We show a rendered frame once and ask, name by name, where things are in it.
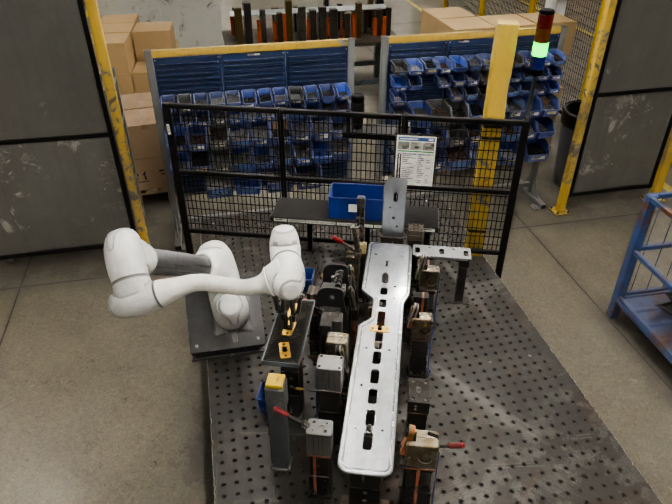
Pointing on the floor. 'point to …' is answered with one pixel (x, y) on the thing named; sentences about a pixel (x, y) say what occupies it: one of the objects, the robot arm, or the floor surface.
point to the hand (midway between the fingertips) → (288, 320)
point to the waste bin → (565, 138)
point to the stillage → (659, 326)
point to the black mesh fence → (328, 166)
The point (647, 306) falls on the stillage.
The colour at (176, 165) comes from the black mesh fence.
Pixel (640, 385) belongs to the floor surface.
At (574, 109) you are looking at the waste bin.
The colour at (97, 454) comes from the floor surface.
